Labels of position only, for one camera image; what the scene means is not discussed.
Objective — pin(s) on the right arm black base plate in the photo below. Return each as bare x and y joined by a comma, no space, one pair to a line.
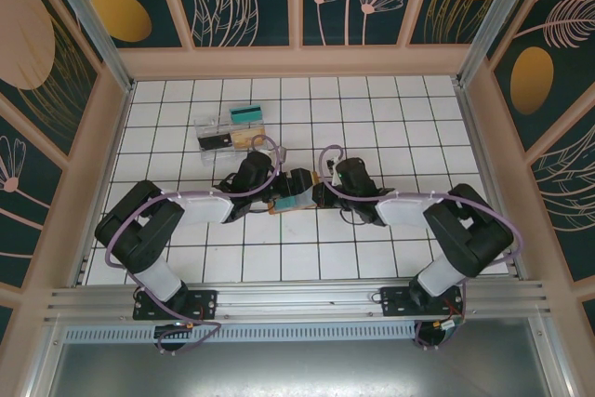
395,301

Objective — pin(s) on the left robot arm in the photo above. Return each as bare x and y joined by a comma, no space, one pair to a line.
139,229

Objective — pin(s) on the aluminium frame post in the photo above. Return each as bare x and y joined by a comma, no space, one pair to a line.
497,11
88,20

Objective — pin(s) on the aluminium mounting rail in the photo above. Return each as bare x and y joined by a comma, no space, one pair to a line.
297,297

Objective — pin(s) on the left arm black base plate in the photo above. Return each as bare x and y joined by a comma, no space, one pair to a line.
204,301

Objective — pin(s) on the tan wooden block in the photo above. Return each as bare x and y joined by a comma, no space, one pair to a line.
248,138

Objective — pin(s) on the clear acrylic organizer tray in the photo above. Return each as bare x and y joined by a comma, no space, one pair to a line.
209,125

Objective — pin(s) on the black credit card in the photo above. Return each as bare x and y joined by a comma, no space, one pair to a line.
214,142

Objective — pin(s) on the orange leather card holder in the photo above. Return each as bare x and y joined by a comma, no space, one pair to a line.
316,177

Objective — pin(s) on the grey metal sheet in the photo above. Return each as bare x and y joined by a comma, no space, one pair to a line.
297,371

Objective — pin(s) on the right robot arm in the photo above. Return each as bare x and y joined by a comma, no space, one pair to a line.
469,234

